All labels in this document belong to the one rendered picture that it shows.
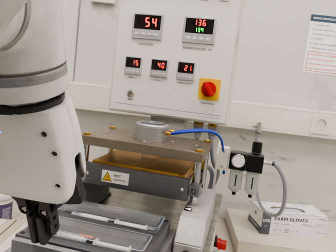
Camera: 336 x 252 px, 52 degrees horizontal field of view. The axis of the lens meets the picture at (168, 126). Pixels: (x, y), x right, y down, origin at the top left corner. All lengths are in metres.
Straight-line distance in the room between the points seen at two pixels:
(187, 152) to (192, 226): 0.15
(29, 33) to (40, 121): 0.08
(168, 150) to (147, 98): 0.26
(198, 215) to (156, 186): 0.11
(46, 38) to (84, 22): 1.10
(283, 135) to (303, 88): 0.19
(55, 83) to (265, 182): 1.17
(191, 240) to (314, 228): 0.70
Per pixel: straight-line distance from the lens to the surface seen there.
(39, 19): 0.29
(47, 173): 0.34
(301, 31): 1.41
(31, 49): 0.30
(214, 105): 0.90
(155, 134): 0.76
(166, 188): 0.71
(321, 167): 1.45
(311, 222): 1.26
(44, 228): 0.42
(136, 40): 0.95
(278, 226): 1.22
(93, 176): 0.75
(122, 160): 0.78
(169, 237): 0.64
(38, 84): 0.31
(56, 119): 0.32
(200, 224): 0.65
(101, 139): 0.75
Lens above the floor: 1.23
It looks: 7 degrees down
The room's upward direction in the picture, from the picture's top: 7 degrees clockwise
